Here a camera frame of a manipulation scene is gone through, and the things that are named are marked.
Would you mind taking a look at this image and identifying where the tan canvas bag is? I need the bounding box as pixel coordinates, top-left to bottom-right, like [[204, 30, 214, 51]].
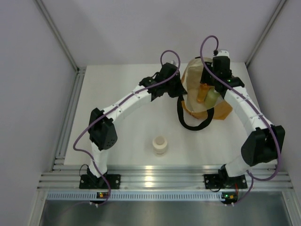
[[177, 57, 233, 131]]

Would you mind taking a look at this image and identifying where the orange bottle pink cap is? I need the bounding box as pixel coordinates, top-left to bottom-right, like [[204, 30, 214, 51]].
[[197, 83, 210, 103]]

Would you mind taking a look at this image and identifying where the cream jar bottle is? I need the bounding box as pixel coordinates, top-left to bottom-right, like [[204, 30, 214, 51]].
[[152, 136, 168, 156]]

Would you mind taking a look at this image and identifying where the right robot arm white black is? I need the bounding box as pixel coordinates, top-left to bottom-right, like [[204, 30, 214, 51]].
[[203, 49, 285, 187]]

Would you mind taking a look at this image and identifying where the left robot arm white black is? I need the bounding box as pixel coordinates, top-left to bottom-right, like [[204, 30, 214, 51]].
[[79, 63, 186, 189]]

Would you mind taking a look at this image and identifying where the green bottle white cap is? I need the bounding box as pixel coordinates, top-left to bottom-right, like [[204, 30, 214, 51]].
[[204, 89, 220, 108]]

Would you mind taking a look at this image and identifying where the right aluminium frame post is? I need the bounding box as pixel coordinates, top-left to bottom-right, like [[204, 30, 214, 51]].
[[245, 0, 288, 68]]

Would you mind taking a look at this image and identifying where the aluminium frame post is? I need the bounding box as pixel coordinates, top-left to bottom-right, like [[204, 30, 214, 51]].
[[245, 0, 288, 68], [33, 0, 79, 72]]

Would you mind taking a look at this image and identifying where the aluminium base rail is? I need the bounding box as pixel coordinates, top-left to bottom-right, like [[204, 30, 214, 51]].
[[37, 164, 293, 191]]

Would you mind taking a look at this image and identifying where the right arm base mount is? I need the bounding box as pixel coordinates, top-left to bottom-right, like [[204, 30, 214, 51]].
[[204, 174, 248, 191]]

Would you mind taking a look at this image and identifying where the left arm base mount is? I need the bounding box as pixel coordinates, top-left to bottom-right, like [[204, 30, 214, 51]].
[[79, 174, 121, 189]]

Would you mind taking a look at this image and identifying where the left aluminium frame post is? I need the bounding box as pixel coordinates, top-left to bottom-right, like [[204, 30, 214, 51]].
[[33, 0, 79, 72]]

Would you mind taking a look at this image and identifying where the grey slotted cable duct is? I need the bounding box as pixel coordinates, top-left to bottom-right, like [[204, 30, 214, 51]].
[[47, 191, 235, 201]]

